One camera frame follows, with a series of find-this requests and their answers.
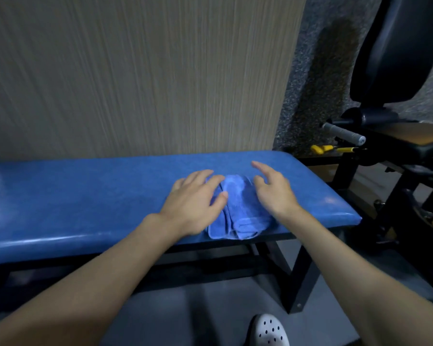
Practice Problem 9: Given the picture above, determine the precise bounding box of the person's right hand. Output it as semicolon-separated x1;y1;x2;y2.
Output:
251;161;305;221

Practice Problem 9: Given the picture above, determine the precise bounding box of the person's left hand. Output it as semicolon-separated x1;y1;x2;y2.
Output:
158;169;229;238

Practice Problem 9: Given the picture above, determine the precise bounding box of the blue microfibre cloth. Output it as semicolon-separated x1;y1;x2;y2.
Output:
207;174;276;241

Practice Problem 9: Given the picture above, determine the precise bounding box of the blue bench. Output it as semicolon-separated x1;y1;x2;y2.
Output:
0;151;363;315

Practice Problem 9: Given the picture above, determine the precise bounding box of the person's right forearm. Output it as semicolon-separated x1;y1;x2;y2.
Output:
285;208;433;346

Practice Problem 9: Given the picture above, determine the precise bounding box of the person's left forearm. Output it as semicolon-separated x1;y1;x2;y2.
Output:
0;213;185;346

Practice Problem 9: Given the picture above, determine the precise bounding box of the person's white shoe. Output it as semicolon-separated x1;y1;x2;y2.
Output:
245;313;291;346

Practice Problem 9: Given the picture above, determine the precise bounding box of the yellow adjustment pin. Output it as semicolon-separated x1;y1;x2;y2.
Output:
310;144;358;156

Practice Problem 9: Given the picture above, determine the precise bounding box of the black roller pad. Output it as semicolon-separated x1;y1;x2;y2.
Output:
341;107;400;129

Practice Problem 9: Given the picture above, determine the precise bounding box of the black backrest pad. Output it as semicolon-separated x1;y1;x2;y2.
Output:
350;0;433;107

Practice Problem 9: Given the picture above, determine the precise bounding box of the grey handle grip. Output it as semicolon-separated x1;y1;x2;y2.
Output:
321;122;367;147

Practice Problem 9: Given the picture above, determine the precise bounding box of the black exercise machine frame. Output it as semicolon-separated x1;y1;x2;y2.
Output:
298;108;433;298

